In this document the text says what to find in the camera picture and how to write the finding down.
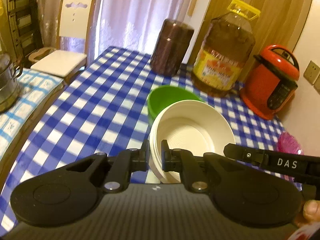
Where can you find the person's right hand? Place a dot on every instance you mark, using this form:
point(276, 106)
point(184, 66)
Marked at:
point(309, 214)

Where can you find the red electric pressure cooker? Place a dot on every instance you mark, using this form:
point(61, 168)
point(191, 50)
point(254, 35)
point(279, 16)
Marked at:
point(272, 82)

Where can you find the dark folding rack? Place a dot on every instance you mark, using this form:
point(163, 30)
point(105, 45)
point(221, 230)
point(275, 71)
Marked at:
point(24, 27)

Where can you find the steel steamer pot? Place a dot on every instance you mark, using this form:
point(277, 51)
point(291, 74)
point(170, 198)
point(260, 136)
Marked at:
point(10, 88)

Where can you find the white wooden chair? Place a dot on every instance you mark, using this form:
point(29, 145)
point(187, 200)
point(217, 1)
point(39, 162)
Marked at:
point(74, 28)

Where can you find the light blue patterned side cloth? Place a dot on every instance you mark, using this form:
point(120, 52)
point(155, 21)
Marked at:
point(35, 89)

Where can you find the brown metal canister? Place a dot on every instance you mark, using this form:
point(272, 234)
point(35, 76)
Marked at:
point(172, 44)

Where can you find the green plastic bowl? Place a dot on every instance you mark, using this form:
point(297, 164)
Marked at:
point(164, 96)

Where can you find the cream plastic bowl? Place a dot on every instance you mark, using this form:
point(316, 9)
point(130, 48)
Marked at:
point(190, 125)

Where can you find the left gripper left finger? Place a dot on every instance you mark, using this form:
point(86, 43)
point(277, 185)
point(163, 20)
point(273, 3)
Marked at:
point(123, 165)

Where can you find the large cooking oil bottle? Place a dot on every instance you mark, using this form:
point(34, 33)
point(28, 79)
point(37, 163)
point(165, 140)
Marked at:
point(225, 49)

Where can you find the blue white checkered tablecloth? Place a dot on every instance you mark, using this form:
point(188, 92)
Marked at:
point(105, 110)

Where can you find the sheer lilac curtain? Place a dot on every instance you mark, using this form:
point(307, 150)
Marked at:
point(130, 24)

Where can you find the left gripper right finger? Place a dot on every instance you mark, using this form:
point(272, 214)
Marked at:
point(183, 162)

